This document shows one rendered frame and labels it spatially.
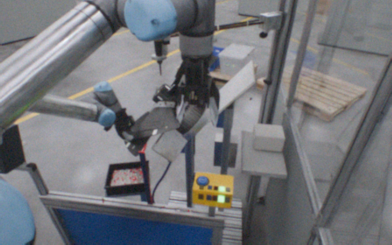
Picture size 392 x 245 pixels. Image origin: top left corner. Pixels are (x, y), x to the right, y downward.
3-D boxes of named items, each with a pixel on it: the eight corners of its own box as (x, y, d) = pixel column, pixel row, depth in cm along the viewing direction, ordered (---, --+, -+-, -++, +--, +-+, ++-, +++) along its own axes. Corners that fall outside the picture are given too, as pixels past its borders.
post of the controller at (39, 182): (49, 191, 126) (35, 163, 115) (45, 196, 124) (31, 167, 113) (44, 191, 127) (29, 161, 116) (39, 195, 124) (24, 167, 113)
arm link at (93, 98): (81, 110, 108) (102, 97, 114) (69, 101, 115) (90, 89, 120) (88, 123, 114) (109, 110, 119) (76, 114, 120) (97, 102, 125)
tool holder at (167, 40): (167, 53, 120) (166, 32, 114) (173, 58, 114) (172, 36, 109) (149, 56, 116) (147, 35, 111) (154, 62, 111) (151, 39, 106)
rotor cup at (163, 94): (183, 93, 146) (165, 79, 143) (186, 97, 132) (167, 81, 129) (167, 113, 147) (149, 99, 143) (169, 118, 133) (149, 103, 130)
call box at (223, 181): (231, 191, 112) (233, 175, 106) (230, 211, 104) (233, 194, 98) (196, 187, 114) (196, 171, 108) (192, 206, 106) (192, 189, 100)
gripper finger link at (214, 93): (206, 112, 66) (195, 84, 62) (207, 109, 67) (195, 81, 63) (224, 108, 64) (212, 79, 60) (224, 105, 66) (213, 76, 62)
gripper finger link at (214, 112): (212, 136, 65) (199, 107, 60) (214, 123, 69) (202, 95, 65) (223, 134, 64) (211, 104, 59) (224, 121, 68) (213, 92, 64)
